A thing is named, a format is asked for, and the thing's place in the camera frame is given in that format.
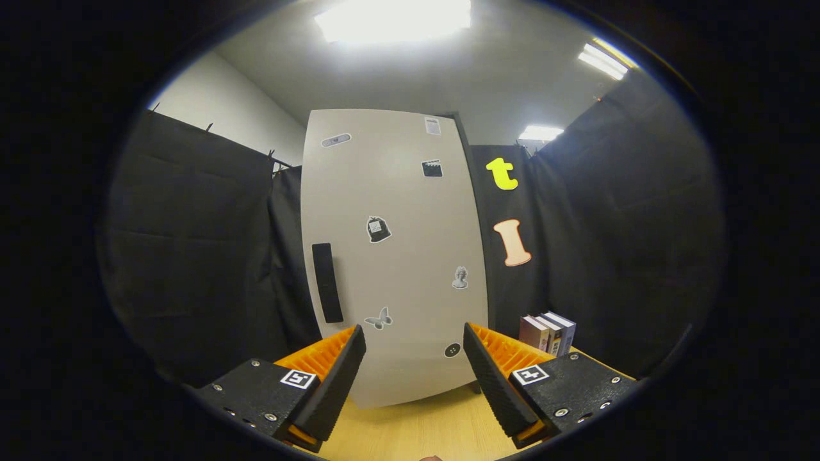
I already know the small ceiling light panel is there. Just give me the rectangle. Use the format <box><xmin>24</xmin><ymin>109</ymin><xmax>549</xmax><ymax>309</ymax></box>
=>
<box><xmin>518</xmin><ymin>125</ymin><xmax>564</xmax><ymax>142</ymax></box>

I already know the black backdrop cloth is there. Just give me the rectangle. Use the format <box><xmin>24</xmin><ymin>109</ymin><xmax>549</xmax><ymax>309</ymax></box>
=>
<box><xmin>96</xmin><ymin>64</ymin><xmax>728</xmax><ymax>385</ymax></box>

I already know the dark grey cabinet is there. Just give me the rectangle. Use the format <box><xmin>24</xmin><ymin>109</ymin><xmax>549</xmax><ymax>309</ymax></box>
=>
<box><xmin>442</xmin><ymin>112</ymin><xmax>494</xmax><ymax>394</ymax></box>

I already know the grey blue spine book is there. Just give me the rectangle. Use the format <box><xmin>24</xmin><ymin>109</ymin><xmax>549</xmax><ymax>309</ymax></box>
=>
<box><xmin>543</xmin><ymin>311</ymin><xmax>577</xmax><ymax>356</ymax></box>

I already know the black door handle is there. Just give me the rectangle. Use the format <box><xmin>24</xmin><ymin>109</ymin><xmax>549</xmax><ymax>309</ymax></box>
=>
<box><xmin>312</xmin><ymin>243</ymin><xmax>345</xmax><ymax>324</ymax></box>

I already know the white brown spine book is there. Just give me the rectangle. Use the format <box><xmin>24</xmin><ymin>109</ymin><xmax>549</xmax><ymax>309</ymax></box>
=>
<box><xmin>535</xmin><ymin>314</ymin><xmax>563</xmax><ymax>357</ymax></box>

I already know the double strip ceiling light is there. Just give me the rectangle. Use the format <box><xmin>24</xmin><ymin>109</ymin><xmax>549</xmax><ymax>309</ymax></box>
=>
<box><xmin>578</xmin><ymin>37</ymin><xmax>639</xmax><ymax>81</ymax></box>

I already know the large ceiling light panel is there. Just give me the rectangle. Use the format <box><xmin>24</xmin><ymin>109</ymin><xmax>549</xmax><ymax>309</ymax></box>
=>
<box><xmin>314</xmin><ymin>0</ymin><xmax>472</xmax><ymax>44</ymax></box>

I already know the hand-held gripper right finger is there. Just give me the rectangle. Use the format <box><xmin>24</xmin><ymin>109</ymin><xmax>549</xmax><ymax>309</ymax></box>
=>
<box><xmin>462</xmin><ymin>321</ymin><xmax>638</xmax><ymax>451</ymax></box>

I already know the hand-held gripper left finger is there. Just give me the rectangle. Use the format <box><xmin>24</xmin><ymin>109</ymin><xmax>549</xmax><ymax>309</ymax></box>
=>
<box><xmin>192</xmin><ymin>324</ymin><xmax>367</xmax><ymax>453</ymax></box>

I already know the mauve cover book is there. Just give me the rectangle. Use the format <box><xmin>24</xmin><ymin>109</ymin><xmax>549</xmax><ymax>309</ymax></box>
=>
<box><xmin>519</xmin><ymin>315</ymin><xmax>550</xmax><ymax>352</ymax></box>

